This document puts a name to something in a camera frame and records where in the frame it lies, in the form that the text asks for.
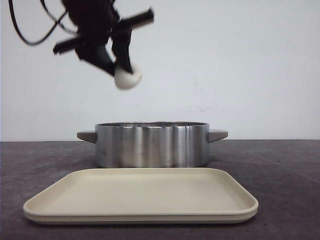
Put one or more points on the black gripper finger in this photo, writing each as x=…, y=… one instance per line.
x=120, y=48
x=97, y=56

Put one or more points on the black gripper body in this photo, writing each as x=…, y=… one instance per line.
x=97, y=21

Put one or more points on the stainless steel steamer pot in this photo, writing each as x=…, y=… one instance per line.
x=155, y=144

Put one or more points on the cream rectangular tray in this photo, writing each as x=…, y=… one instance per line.
x=194, y=195

